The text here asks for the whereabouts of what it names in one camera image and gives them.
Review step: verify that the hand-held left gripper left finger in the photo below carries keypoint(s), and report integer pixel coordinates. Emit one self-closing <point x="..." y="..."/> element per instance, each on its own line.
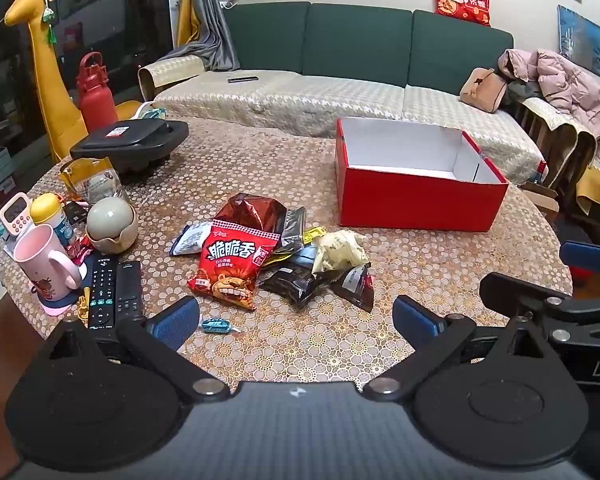
<point x="172" y="322"/>

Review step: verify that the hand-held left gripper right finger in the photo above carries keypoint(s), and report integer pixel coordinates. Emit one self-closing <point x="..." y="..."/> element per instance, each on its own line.
<point x="414" y="317"/>

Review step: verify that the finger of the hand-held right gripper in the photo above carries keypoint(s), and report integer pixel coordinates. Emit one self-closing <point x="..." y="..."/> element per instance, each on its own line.
<point x="512" y="292"/>
<point x="587" y="257"/>

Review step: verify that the black red snack packet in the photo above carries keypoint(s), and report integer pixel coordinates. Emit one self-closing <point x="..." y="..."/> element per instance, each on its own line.
<point x="357" y="287"/>

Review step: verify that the red lion print snack bag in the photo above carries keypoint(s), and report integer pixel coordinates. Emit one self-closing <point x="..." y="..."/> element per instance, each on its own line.
<point x="230" y="265"/>

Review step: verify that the white blue snack packet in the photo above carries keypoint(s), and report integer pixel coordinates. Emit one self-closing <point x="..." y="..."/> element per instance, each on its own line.
<point x="192" y="240"/>

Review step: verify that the pale yellow snack packet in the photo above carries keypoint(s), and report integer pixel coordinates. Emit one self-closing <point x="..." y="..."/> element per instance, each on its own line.
<point x="337" y="250"/>

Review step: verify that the red cardboard box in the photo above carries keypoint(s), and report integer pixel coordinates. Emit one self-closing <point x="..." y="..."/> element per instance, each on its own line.
<point x="405" y="200"/>

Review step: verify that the dark brown snack packet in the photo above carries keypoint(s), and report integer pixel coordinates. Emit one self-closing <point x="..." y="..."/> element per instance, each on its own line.
<point x="300" y="282"/>

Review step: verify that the light blue snack packet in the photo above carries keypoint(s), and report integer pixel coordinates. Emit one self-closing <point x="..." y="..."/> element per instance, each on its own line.
<point x="305" y="256"/>

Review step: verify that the blue wrapped candy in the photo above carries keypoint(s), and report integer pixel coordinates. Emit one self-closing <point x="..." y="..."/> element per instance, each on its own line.
<point x="216" y="326"/>

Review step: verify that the black remote control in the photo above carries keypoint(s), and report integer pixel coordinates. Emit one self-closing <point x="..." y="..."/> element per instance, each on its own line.
<point x="128" y="290"/>
<point x="102" y="290"/>

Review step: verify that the yellow cloth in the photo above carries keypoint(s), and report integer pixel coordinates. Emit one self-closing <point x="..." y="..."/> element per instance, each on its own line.
<point x="597" y="185"/>

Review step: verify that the pink blue coaster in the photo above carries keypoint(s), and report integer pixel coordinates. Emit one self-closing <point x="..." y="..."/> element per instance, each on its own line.
<point x="60" y="306"/>

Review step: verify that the red candy wrapper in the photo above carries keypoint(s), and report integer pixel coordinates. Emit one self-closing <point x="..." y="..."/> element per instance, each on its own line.
<point x="82" y="250"/>

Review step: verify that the round grey-green pot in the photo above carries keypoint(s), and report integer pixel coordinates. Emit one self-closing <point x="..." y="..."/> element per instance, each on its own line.
<point x="111" y="222"/>

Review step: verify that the dark red foil snack bag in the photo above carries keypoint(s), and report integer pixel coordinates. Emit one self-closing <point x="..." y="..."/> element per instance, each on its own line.
<point x="252" y="212"/>

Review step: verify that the small black packet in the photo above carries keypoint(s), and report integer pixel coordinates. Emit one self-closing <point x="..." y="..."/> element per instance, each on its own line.
<point x="74" y="212"/>

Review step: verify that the pink mug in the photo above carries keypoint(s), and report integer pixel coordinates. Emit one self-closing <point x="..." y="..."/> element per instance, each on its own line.
<point x="37" y="260"/>

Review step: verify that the silver black snack packet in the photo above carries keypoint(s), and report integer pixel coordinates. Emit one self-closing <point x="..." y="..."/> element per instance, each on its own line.
<point x="292" y="225"/>

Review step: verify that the yellow clear plastic bag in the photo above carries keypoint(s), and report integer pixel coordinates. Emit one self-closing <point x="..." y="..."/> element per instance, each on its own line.
<point x="87" y="180"/>

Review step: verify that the yellow lid bottle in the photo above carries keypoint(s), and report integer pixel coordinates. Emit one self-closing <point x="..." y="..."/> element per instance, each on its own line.
<point x="47" y="210"/>

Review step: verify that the pink padded jacket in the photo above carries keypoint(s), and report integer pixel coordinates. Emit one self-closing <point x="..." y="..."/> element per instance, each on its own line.
<point x="570" y="90"/>

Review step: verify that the black electric griddle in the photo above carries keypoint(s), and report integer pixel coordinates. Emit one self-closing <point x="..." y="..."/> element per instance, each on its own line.
<point x="130" y="142"/>

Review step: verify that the white kitchen timer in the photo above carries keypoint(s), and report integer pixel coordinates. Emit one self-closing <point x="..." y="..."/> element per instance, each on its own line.
<point x="16" y="212"/>

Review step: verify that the beige handbag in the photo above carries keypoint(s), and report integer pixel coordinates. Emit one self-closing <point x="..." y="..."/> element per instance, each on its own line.
<point x="485" y="91"/>

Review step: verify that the red water bottle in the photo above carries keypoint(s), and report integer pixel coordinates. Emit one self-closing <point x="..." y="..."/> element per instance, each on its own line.
<point x="97" y="100"/>

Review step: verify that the black phone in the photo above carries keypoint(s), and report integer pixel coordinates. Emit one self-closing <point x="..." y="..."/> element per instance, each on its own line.
<point x="243" y="79"/>

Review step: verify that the yellow giraffe toy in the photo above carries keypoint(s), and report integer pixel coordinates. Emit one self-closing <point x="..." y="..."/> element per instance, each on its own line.
<point x="50" y="85"/>

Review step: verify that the green sofa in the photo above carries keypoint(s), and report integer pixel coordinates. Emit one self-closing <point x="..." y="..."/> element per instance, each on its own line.
<point x="355" y="35"/>

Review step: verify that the grey curtain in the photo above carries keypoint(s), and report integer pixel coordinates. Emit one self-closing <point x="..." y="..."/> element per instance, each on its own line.
<point x="207" y="25"/>

